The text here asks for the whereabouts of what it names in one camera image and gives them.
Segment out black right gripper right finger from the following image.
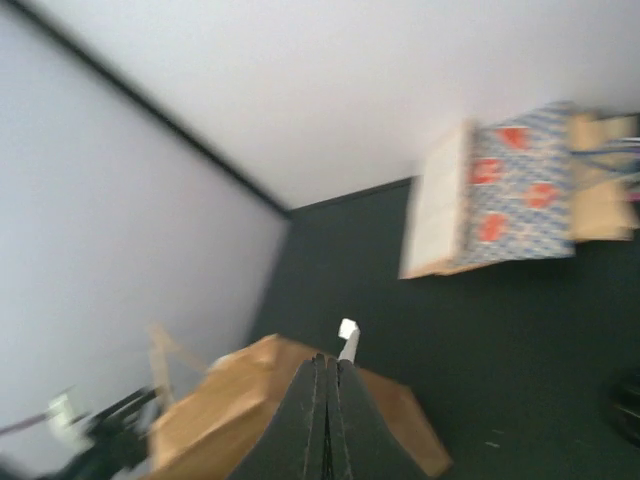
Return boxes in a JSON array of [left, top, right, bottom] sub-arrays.
[[327, 359, 415, 479]]

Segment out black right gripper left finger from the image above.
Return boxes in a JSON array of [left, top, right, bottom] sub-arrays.
[[229, 354, 327, 480]]

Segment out large brown paper bag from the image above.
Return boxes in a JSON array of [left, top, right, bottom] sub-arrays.
[[149, 334, 453, 479]]

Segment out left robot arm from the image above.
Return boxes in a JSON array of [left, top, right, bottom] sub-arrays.
[[48, 388, 161, 479]]

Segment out blue checkered paper bag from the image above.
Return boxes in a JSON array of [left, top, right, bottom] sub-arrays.
[[450, 101, 575, 272]]

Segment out flat brown paper bags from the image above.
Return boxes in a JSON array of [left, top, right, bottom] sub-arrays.
[[569, 113, 639, 243]]

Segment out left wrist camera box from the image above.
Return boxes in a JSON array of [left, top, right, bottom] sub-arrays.
[[47, 389, 93, 452]]

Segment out black left frame post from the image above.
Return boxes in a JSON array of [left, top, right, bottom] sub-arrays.
[[1, 0, 291, 220]]

